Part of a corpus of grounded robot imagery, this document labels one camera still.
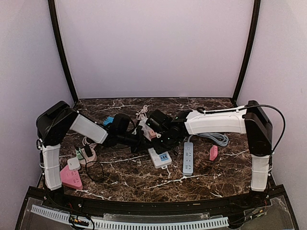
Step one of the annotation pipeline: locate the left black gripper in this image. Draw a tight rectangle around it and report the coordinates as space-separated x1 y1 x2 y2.
118 129 154 153

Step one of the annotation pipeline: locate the pink charger plug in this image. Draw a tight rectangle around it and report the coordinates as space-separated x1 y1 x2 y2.
148 129 157 140

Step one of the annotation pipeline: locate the white multicolour power strip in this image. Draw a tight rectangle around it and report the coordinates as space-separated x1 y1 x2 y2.
139 119 173 170

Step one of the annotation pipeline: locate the white strip cable bundle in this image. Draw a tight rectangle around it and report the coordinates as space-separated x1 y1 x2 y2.
135 104 151 120

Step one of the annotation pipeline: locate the blue square plug adapter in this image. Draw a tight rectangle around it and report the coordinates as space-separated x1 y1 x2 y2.
103 116 114 126

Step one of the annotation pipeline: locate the pink square plug adapter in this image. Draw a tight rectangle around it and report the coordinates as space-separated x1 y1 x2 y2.
209 145 218 161

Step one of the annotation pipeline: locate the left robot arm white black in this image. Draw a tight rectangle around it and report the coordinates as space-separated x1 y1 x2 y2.
36 101 153 209

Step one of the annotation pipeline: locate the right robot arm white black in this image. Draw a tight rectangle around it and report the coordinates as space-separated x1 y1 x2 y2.
146 100 277 208

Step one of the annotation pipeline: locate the pink round socket base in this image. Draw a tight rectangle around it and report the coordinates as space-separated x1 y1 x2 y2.
79 146 97 168

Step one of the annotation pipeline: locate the green plug adapter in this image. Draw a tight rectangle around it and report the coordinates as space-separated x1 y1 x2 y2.
74 146 84 161

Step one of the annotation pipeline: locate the pink triangular power socket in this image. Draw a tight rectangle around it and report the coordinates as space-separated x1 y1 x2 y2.
60 165 83 190

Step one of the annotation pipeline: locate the white square charger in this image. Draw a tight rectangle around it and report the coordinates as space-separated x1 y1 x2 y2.
67 157 81 171

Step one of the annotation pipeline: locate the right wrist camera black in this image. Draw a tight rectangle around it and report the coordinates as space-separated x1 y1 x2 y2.
145 109 172 134

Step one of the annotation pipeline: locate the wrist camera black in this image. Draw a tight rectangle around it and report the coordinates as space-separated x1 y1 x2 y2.
112 114 135 134
145 109 172 134

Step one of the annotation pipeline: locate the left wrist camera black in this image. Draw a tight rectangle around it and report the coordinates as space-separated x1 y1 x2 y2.
112 114 135 134

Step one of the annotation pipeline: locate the white pink coiled cable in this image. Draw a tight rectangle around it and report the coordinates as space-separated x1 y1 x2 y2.
82 136 99 147

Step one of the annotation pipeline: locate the grey-blue power strip cable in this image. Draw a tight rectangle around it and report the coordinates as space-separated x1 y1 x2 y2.
187 133 229 147

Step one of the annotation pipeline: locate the black thin cable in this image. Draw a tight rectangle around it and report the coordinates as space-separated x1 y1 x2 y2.
83 146 105 183

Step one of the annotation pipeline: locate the white slotted cable duct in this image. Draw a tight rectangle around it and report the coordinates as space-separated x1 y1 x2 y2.
30 205 229 230

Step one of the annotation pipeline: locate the black front rail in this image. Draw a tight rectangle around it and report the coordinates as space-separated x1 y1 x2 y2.
15 184 299 230

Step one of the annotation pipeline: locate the right black frame post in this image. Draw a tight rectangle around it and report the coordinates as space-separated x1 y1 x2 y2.
231 0 261 105

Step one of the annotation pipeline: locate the black frame post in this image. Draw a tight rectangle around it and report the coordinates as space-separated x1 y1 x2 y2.
231 0 261 105
47 0 79 104

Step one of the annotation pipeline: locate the left black frame post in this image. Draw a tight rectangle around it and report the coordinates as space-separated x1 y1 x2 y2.
47 0 79 104

